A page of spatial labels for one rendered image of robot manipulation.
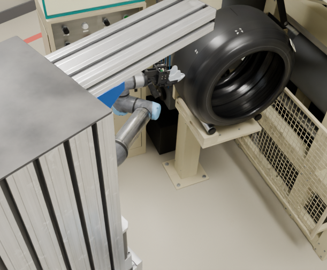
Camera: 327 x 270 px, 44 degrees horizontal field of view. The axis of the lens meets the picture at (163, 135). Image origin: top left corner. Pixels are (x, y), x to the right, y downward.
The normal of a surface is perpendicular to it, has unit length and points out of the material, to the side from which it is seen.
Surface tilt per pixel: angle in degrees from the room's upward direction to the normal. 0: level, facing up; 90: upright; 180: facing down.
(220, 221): 0
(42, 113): 0
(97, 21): 90
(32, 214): 90
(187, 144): 90
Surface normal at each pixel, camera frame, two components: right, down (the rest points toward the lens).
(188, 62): -0.83, -0.04
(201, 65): -0.62, 0.04
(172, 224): 0.04, -0.69
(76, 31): 0.39, 0.68
